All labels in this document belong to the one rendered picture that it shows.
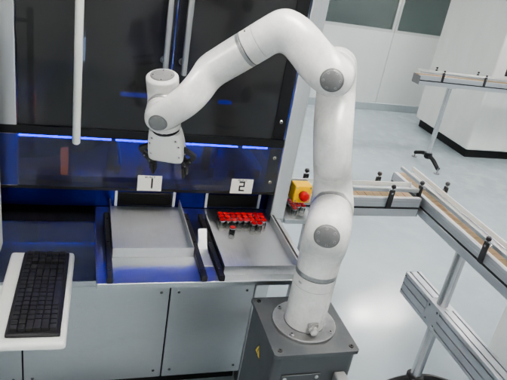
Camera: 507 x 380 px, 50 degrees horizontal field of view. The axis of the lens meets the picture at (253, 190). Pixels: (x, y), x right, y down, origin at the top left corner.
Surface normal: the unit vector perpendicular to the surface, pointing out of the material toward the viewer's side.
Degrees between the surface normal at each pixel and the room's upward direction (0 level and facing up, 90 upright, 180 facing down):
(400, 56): 90
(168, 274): 0
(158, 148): 107
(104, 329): 90
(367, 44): 90
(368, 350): 0
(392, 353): 0
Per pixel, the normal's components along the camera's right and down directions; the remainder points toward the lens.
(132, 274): 0.16, -0.89
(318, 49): -0.44, -0.38
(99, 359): 0.26, 0.45
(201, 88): 0.61, 0.15
